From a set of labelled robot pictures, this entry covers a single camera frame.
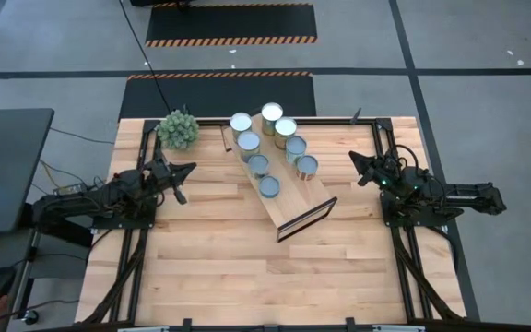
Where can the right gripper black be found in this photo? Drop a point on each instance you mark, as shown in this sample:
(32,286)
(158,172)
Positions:
(387,171)

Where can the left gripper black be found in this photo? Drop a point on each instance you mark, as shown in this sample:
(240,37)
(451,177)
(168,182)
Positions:
(161,177)

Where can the white mixed vegetables can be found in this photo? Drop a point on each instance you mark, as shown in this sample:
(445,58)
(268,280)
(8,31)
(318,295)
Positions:
(296,145)

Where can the polka dot green peas can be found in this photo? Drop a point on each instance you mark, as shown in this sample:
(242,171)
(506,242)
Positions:
(258,163)

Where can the tall blue peas can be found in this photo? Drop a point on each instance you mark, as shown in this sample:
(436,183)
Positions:
(249,140)

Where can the tall peaches can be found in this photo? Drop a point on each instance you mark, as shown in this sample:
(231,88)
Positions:
(240,122)

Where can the teal tuna can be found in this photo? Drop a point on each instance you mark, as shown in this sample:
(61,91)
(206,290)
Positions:
(269,186)

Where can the yellow-green label can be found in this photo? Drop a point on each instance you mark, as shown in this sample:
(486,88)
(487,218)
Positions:
(286,126)

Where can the tall green label can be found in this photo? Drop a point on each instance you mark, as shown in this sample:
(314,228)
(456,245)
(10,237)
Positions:
(272,112)

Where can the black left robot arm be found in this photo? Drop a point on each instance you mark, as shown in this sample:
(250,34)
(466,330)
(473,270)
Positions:
(86,203)

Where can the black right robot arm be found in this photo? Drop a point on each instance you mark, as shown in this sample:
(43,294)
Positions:
(473,198)

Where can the green plant in white pot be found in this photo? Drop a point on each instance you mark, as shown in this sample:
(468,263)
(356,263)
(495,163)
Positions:
(178,131)

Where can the black mat with hazard stripes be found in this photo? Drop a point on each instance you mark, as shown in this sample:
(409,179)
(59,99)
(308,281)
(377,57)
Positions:
(231,23)
(219,97)

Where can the silver bar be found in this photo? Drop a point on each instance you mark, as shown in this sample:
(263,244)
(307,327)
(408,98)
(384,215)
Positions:
(399,328)
(143,329)

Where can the black monitor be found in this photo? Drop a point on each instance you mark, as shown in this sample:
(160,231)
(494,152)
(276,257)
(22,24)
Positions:
(16,184)

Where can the black aluminium rig frame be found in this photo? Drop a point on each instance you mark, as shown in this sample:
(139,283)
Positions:
(330,122)

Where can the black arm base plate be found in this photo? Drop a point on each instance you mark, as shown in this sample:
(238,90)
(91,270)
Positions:
(413,219)
(122,223)

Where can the wooden shelf black metal frame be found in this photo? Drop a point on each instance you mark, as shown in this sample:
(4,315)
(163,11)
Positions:
(293,198)

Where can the black frame clamp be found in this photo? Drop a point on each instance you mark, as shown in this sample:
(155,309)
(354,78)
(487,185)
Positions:
(187,324)
(350,323)

